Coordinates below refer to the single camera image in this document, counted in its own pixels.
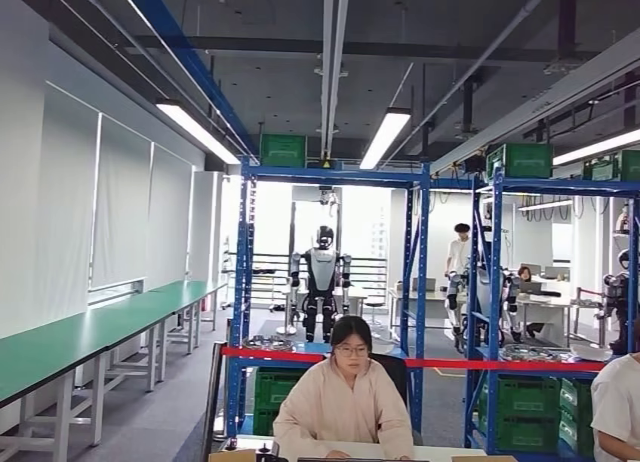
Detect blue metal shelf rack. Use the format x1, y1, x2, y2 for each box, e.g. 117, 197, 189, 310
463, 170, 640, 462
226, 159, 432, 440

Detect green top long workbench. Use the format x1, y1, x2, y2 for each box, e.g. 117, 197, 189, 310
0, 278, 229, 462

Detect white flat part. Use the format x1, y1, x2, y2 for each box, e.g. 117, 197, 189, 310
570, 342, 614, 363

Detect black and white humanoid robot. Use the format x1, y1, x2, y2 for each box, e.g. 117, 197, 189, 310
288, 225, 352, 344

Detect green plastic crate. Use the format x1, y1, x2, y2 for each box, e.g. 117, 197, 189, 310
485, 142, 553, 180
558, 409, 595, 459
260, 134, 307, 169
252, 407, 281, 438
254, 369, 307, 411
477, 415, 560, 454
619, 149, 640, 182
582, 155, 621, 182
477, 376, 561, 419
559, 378, 596, 421

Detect long ceiling light bar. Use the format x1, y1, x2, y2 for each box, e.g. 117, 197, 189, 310
155, 99, 242, 167
517, 199, 574, 213
358, 107, 412, 171
552, 127, 640, 167

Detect black office chair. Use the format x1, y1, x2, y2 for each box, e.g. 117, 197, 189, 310
370, 352, 410, 411

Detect grey roller blind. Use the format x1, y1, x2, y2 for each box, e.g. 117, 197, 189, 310
147, 144, 193, 289
39, 81, 101, 321
91, 114, 152, 291

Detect red barrier tape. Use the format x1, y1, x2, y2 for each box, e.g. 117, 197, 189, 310
221, 346, 606, 374

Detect black leaning board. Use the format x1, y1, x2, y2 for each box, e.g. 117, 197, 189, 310
201, 341, 227, 462

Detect small black device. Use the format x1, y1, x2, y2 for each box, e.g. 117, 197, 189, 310
254, 442, 288, 462

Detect blue overhead beam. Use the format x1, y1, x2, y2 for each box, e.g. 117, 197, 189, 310
112, 0, 260, 167

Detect open yellow cardboard box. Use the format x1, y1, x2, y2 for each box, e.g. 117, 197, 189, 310
208, 449, 257, 462

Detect white desk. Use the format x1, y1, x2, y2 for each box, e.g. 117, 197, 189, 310
232, 435, 488, 462

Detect white table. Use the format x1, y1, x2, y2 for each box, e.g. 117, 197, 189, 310
515, 293, 574, 344

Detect silver metal ring parts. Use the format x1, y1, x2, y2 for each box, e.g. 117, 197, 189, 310
242, 334, 296, 353
500, 344, 571, 363

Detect grey overhead rail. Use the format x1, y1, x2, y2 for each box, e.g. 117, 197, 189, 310
319, 0, 351, 161

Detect hanging black cable loops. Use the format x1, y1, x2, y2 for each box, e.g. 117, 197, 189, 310
412, 188, 452, 215
519, 195, 611, 222

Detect grey overhead rail beam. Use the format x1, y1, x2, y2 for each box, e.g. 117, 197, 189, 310
429, 24, 640, 175

